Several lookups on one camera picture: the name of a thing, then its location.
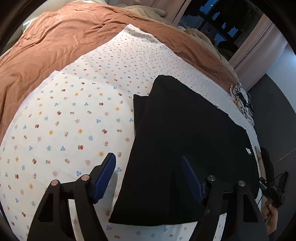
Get black button-up shirt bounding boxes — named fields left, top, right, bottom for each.
left=109, top=75, right=259, bottom=226

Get dark clothes hanging at window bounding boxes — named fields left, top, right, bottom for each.
left=178, top=0, right=263, bottom=61

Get person's right hand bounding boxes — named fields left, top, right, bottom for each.
left=261, top=201, right=278, bottom=235

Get beige flat board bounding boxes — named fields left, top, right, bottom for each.
left=255, top=146, right=266, bottom=179

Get white floral bed sheet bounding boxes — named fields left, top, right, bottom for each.
left=1, top=25, right=258, bottom=240

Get pink right curtain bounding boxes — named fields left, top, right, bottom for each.
left=229, top=15, right=287, bottom=90

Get orange-brown blanket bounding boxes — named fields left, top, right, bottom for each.
left=1, top=1, right=239, bottom=136

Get beige crumpled duvet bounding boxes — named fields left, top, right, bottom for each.
left=122, top=4, right=234, bottom=70

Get beige plush toy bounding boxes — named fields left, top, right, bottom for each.
left=125, top=5, right=167, bottom=18

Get pile of cables and cloth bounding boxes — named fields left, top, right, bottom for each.
left=229, top=82, right=255, bottom=121

